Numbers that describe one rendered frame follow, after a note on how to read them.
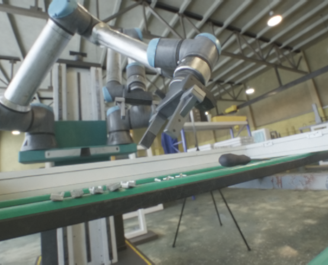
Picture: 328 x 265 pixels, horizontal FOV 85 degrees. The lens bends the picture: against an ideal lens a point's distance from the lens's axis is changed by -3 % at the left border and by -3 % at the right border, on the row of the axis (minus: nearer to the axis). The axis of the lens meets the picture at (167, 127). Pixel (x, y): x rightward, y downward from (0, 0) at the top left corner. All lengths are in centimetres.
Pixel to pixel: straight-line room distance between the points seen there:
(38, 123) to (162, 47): 87
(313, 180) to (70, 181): 62
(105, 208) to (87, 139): 106
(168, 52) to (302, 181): 48
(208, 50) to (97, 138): 105
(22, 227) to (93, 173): 32
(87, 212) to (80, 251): 117
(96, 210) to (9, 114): 88
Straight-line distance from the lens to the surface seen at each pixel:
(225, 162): 48
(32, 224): 34
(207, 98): 47
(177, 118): 34
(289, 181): 55
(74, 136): 138
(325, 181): 51
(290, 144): 86
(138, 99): 84
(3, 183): 64
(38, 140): 121
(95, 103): 150
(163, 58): 58
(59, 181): 62
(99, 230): 149
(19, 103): 114
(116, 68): 119
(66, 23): 101
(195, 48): 53
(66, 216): 34
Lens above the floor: 89
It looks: 12 degrees up
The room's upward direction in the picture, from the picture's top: 8 degrees counter-clockwise
